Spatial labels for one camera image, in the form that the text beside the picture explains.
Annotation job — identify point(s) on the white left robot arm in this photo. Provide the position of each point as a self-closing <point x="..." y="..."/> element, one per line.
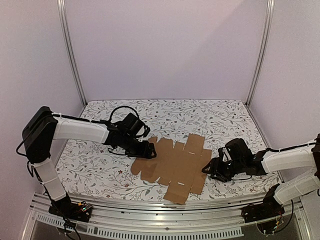
<point x="47" y="126"/>

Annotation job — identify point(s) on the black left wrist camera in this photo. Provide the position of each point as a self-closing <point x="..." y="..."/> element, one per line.
<point x="133" y="125"/>

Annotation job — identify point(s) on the left aluminium frame post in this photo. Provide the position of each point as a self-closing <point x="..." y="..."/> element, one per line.
<point x="61" y="5"/>

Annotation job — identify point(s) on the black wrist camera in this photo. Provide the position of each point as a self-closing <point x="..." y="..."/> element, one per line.
<point x="133" y="125"/>
<point x="233" y="150"/>

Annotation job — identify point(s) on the right aluminium frame post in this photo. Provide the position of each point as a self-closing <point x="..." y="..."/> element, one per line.
<point x="262" y="51"/>

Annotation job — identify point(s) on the aluminium frame post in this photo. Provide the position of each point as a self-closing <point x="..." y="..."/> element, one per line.
<point x="262" y="51"/>
<point x="61" y="5"/>

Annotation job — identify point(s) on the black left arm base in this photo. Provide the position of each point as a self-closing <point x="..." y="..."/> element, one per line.
<point x="65" y="208"/>

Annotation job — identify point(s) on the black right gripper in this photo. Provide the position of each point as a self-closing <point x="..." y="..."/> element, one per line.
<point x="217" y="168"/>

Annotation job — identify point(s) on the aluminium front table rail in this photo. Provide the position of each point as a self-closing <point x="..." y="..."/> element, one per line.
<point x="118" y="219"/>

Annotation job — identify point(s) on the brown cardboard box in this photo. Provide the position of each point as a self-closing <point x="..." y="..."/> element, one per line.
<point x="177" y="165"/>

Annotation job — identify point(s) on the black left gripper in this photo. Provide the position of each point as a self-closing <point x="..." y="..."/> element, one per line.
<point x="143" y="153"/>

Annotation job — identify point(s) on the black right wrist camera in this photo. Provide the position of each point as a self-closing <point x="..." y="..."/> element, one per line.
<point x="233" y="150"/>

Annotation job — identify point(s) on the floral patterned table mat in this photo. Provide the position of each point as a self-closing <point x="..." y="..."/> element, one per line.
<point x="87" y="168"/>

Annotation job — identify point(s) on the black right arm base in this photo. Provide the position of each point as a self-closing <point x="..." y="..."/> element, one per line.
<point x="267" y="209"/>

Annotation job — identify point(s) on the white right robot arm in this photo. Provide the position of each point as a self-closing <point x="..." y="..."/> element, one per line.
<point x="306" y="155"/>

